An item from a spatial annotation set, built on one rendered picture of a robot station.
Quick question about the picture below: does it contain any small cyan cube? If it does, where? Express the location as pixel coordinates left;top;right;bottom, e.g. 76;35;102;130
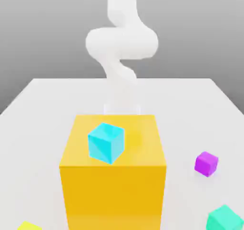
87;122;125;165

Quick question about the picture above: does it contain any small yellow cube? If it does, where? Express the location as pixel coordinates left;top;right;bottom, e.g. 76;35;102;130
17;220;42;230

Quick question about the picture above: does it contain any small purple cube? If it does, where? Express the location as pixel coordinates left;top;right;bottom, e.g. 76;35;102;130
194;151;219;178

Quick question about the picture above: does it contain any small turquoise cube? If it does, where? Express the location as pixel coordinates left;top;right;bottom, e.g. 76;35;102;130
205;204;244;230

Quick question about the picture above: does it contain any large orange box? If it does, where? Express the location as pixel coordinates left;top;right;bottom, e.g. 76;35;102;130
59;115;167;230

